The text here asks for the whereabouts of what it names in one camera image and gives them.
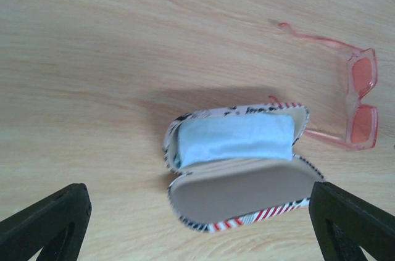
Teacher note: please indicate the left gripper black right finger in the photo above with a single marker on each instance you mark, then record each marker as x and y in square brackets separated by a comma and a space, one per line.
[346, 225]

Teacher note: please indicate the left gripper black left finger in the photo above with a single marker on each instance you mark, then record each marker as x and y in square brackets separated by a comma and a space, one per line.
[52, 228]

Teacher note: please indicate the red transparent sunglasses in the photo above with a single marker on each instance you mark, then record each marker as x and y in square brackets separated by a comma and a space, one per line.
[358, 75]

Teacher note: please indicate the blue cleaning cloth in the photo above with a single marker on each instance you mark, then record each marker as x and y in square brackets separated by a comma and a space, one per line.
[258, 136]

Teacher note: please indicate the striped sunglasses case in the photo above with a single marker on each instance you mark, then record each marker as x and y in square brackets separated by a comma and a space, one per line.
[225, 194]

